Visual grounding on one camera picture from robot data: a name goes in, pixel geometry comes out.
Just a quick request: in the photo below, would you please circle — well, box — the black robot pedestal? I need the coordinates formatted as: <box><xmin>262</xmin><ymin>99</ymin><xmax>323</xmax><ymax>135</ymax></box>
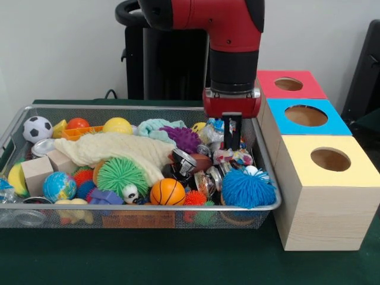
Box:
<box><xmin>115</xmin><ymin>0</ymin><xmax>214</xmax><ymax>101</ymax></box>

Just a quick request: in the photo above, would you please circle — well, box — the green stringy puffer ball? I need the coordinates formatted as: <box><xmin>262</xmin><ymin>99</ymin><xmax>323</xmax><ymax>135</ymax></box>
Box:
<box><xmin>96</xmin><ymin>157</ymin><xmax>149</xmax><ymax>197</ymax></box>

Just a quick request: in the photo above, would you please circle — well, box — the brown toy football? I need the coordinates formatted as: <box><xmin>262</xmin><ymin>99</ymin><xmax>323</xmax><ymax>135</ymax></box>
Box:
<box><xmin>188</xmin><ymin>153</ymin><xmax>214</xmax><ymax>175</ymax></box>

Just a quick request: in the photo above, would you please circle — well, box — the wooden box with three holes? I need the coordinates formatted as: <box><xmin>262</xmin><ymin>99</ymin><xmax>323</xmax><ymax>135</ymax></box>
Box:
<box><xmin>252</xmin><ymin>70</ymin><xmax>380</xmax><ymax>252</ymax></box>

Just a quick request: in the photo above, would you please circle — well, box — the silver mesh bin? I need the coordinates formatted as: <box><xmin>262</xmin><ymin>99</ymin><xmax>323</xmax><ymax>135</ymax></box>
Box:
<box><xmin>0</xmin><ymin>104</ymin><xmax>281</xmax><ymax>229</ymax></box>

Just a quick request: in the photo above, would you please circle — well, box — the cream knitted cloth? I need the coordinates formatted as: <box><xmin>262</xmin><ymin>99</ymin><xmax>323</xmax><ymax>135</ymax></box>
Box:
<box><xmin>53</xmin><ymin>132</ymin><xmax>175</xmax><ymax>185</ymax></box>

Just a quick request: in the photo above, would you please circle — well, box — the pale wooden cube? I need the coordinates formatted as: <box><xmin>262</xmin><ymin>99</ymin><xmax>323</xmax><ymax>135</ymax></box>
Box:
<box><xmin>20</xmin><ymin>156</ymin><xmax>53</xmax><ymax>197</ymax></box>

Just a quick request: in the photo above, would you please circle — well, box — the dark green table cloth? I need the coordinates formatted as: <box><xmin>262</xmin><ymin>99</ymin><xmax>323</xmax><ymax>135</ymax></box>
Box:
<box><xmin>354</xmin><ymin>111</ymin><xmax>380</xmax><ymax>155</ymax></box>
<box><xmin>0</xmin><ymin>99</ymin><xmax>380</xmax><ymax>285</ymax></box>

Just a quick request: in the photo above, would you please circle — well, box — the purple spiky ball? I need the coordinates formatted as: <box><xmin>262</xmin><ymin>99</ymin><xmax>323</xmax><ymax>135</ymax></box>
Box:
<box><xmin>160</xmin><ymin>125</ymin><xmax>200</xmax><ymax>154</ymax></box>

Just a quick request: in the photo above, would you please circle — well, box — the plain yellow ball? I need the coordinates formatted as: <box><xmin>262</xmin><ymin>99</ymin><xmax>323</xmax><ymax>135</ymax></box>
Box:
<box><xmin>102</xmin><ymin>117</ymin><xmax>133</xmax><ymax>135</ymax></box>

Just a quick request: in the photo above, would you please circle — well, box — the black monitor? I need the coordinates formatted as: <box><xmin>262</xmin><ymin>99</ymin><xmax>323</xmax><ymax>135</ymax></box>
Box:
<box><xmin>341</xmin><ymin>19</ymin><xmax>380</xmax><ymax>119</ymax></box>

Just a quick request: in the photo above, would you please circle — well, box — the blue puffer toy with eyes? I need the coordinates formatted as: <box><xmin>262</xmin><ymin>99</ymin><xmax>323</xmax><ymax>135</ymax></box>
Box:
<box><xmin>221</xmin><ymin>168</ymin><xmax>277</xmax><ymax>208</ymax></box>

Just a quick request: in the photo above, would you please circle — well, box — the orange toy basketball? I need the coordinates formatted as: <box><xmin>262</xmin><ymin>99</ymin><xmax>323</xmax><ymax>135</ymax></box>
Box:
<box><xmin>150</xmin><ymin>177</ymin><xmax>186</xmax><ymax>205</ymax></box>

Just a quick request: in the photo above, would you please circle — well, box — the globe print ball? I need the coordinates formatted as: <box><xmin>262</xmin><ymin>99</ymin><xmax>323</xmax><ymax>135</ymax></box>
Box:
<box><xmin>42</xmin><ymin>171</ymin><xmax>77</xmax><ymax>204</ymax></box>

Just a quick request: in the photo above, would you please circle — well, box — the black and white soccer ball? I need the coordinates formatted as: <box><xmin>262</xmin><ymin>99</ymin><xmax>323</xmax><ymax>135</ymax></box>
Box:
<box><xmin>23</xmin><ymin>115</ymin><xmax>53</xmax><ymax>144</ymax></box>

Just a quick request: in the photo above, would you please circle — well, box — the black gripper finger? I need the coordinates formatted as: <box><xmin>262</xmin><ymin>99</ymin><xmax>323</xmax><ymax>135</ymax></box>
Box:
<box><xmin>233</xmin><ymin>115</ymin><xmax>242</xmax><ymax>149</ymax></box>
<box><xmin>223</xmin><ymin>115</ymin><xmax>232</xmax><ymax>150</ymax></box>

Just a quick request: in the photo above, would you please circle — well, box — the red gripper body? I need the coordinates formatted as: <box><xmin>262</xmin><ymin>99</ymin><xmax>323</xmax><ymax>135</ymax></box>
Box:
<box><xmin>202</xmin><ymin>91</ymin><xmax>262</xmax><ymax>119</ymax></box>

